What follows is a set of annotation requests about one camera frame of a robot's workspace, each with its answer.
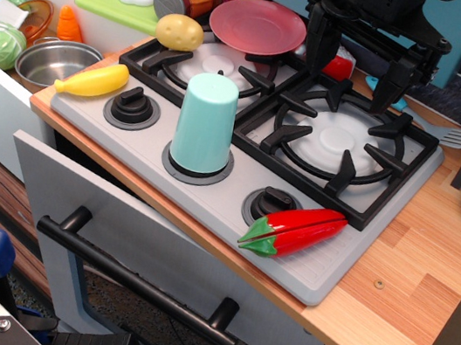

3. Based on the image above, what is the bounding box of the red toy chili pepper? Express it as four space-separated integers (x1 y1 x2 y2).
237 209 348 258

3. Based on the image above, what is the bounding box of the black right burner grate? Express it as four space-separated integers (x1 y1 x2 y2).
233 66 444 231

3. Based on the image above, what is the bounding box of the black oven door handle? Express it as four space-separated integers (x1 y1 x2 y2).
37 206 240 345

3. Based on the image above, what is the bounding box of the black left burner grate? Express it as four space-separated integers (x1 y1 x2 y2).
119 33 306 110

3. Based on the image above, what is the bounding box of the mint green plastic cup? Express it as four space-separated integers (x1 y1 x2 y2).
171 72 239 172

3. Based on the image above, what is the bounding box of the orange transparent bowl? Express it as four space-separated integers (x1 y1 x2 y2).
18 0 54 46

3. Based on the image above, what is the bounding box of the black right stove knob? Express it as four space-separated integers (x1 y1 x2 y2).
241 186 303 225

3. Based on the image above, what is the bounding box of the small steel pot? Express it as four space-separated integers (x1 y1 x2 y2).
14 37 104 93

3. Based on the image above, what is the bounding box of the black middle stove knob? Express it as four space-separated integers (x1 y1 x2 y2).
161 141 235 187

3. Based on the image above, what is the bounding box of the black left stove knob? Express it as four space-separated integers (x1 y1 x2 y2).
103 86 161 131

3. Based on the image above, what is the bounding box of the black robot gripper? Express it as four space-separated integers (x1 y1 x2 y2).
306 0 451 114

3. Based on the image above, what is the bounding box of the orange toy carrot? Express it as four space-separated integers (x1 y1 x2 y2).
56 5 83 43

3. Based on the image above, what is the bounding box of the yellow toy potato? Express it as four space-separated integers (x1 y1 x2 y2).
155 13 204 52

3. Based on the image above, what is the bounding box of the black burner grate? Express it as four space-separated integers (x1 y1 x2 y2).
119 33 306 110
233 66 444 231

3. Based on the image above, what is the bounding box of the pink plastic plate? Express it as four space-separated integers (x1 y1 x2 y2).
209 0 306 56

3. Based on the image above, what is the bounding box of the blue handled grey spatula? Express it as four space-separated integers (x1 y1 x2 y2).
355 73 461 151

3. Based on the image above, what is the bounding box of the black stove knob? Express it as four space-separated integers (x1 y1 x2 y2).
161 141 235 187
241 186 303 225
103 86 161 131

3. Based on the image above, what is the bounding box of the red toy cheese wedge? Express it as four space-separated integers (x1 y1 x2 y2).
322 46 356 81

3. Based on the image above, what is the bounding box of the grey oven door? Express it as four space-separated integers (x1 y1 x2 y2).
14 131 321 345

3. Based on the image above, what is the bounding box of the green plastic cutting board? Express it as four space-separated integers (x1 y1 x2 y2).
74 0 158 37

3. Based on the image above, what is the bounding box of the yellow toy banana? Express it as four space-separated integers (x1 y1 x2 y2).
54 64 130 97

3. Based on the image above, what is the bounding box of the grey toy stove top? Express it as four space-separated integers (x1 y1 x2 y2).
24 16 458 325

